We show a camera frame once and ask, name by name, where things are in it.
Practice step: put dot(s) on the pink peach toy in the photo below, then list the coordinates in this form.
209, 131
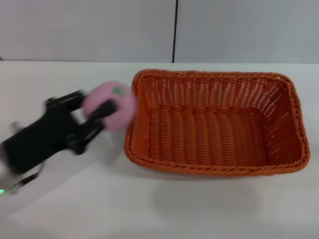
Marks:
99, 99

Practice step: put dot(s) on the orange woven plastic basket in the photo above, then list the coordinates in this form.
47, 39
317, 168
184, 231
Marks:
211, 129

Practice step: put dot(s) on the black vertical wall strip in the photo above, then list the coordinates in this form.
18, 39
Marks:
175, 30

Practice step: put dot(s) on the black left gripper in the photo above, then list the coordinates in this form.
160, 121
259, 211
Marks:
45, 137

